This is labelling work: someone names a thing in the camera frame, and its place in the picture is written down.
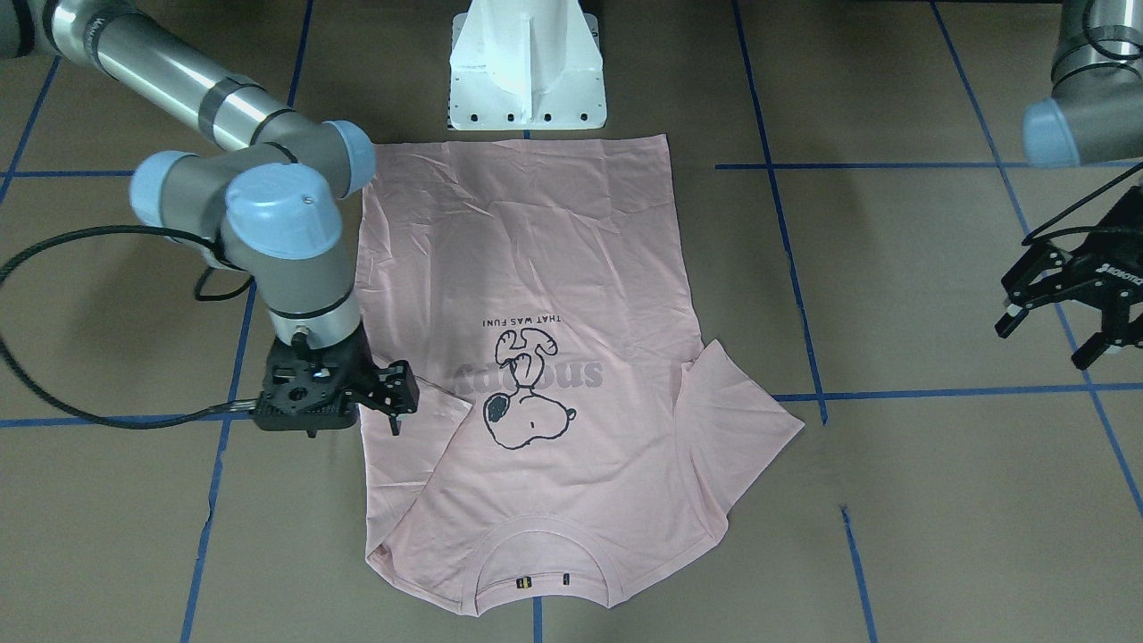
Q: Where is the pink Snoopy t-shirt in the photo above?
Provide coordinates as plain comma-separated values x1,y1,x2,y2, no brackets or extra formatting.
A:
355,136,804,617

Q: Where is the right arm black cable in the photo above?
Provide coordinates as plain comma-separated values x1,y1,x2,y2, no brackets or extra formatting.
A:
0,225,269,431

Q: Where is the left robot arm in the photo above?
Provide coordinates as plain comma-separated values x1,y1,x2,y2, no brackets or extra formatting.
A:
996,1,1142,370

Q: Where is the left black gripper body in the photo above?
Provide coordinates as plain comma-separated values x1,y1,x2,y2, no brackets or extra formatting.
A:
1063,187,1142,335

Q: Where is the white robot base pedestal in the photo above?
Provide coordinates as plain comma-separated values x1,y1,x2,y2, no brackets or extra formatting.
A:
446,1,608,131

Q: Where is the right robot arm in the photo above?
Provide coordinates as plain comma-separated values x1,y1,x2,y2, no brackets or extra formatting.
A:
3,1,418,437

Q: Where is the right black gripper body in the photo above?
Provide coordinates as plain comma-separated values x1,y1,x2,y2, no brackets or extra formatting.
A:
251,332,376,437

